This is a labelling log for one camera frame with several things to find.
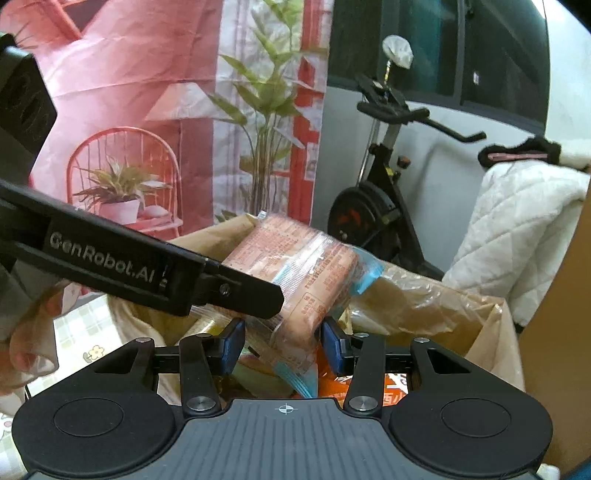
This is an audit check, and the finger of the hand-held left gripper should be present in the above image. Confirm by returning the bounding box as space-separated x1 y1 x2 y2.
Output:
198 258 285 320

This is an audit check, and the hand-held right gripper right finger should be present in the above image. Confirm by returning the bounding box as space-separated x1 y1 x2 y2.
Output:
321 318 482 418

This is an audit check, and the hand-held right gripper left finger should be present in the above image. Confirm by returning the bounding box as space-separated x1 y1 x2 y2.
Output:
94 318 246 418

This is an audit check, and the sausage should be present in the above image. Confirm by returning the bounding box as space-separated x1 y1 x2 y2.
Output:
221 213 385 398

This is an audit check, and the orange chips packet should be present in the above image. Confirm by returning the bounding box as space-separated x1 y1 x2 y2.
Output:
318 369 410 409

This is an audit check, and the plastic-lined cardboard box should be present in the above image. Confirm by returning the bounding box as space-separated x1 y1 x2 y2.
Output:
106 212 528 408

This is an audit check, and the person's left hand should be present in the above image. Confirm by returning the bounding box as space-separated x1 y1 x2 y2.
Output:
0 279 61 398

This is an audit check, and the black exercise bike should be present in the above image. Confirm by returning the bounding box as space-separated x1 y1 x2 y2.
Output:
328 74 488 280

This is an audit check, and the printed red backdrop cloth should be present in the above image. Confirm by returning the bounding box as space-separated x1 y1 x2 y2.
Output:
0 0 336 305

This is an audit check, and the white quilted blanket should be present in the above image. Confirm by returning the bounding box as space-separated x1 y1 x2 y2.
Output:
443 138 591 326

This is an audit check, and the wooden board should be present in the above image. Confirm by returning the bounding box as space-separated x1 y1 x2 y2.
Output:
517 185 591 468

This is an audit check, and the black garment with pink hanger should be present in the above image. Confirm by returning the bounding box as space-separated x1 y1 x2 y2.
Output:
478 137 562 169

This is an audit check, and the white cloth on pole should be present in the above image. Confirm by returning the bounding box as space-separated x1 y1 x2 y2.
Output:
382 34 414 71

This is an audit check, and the dark glass window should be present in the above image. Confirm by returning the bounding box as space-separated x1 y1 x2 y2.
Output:
325 0 556 136

